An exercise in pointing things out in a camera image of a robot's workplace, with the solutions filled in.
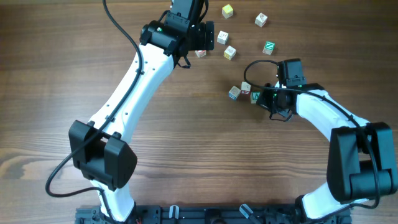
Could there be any green letter A block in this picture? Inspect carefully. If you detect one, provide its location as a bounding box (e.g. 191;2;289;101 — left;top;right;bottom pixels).
250;91;261;104

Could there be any red edged wooden block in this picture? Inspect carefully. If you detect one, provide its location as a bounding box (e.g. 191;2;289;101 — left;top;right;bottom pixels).
241;82;251;95

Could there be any blue edged picture block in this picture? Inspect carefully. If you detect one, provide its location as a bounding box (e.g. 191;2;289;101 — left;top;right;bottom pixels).
228;86;241;100

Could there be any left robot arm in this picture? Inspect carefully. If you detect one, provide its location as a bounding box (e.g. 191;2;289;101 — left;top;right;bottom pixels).
68;0;214;223

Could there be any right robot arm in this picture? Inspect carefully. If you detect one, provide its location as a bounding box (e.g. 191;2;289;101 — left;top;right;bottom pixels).
257;58;397;223

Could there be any red letter Y block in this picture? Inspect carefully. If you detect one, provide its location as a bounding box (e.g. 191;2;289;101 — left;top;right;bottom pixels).
195;50;206;58

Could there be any yellow top block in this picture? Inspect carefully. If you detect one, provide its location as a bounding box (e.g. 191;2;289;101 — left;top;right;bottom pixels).
222;4;234;19

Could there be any wooden picture block centre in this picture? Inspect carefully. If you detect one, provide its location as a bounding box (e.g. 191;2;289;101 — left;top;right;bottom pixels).
217;30;229;45

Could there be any green letter N block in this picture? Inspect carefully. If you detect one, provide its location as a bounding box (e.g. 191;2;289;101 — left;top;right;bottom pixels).
262;41;275;55

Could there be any yellow edged picture block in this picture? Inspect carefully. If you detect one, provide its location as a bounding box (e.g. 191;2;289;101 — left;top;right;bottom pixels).
223;46;236;60

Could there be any brown picture block far right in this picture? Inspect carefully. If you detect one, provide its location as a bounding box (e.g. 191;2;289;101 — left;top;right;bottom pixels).
255;12;268;27

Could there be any right black camera cable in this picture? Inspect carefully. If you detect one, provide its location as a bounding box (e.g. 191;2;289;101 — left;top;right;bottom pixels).
243;59;381;210

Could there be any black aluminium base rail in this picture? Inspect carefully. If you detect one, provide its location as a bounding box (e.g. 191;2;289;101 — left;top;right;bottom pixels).
75;204;353;224

